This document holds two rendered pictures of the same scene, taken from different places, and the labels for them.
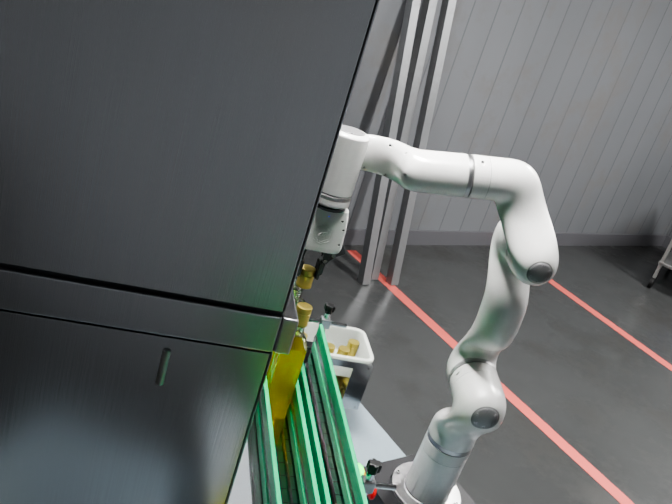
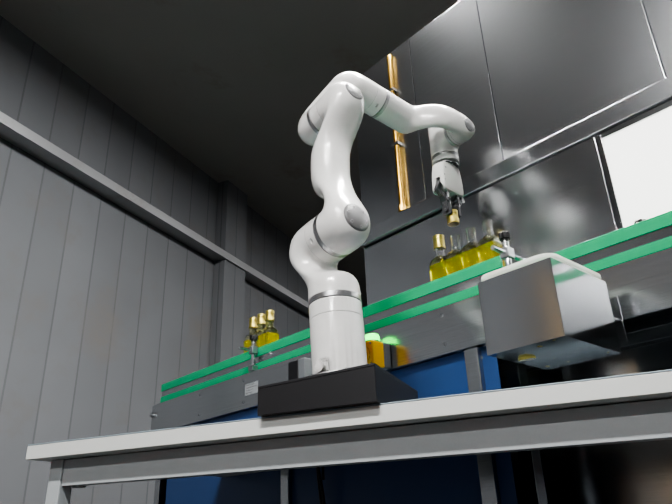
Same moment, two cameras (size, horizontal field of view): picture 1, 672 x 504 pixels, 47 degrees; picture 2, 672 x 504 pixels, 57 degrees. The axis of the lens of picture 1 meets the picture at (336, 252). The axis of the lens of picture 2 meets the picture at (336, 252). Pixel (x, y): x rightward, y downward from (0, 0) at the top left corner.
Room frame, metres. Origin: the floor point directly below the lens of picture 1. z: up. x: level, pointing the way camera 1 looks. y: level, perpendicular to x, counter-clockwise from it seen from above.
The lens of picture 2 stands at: (2.84, -1.00, 0.54)
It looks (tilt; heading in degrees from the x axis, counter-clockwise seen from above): 24 degrees up; 154
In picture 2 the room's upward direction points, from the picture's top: 2 degrees counter-clockwise
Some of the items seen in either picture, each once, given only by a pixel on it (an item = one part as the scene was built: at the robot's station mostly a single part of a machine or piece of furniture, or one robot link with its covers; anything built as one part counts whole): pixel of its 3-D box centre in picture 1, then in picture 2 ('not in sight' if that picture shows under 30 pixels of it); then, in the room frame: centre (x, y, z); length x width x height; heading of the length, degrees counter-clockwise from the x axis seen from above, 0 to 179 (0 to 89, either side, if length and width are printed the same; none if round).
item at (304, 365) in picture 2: not in sight; (306, 375); (1.13, -0.27, 0.96); 0.08 x 0.08 x 0.08; 16
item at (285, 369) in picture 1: (284, 372); (444, 290); (1.46, 0.03, 1.16); 0.06 x 0.06 x 0.21; 17
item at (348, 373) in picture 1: (315, 363); (555, 320); (1.92, -0.04, 0.92); 0.27 x 0.17 x 0.15; 106
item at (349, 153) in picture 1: (341, 159); (443, 139); (1.52, 0.05, 1.65); 0.09 x 0.08 x 0.13; 10
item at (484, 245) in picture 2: not in sight; (494, 272); (1.63, 0.08, 1.16); 0.06 x 0.06 x 0.21; 16
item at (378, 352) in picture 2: not in sight; (372, 357); (1.40, -0.19, 0.96); 0.07 x 0.07 x 0.07; 16
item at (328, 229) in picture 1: (322, 222); (447, 179); (1.51, 0.05, 1.50); 0.10 x 0.07 x 0.11; 107
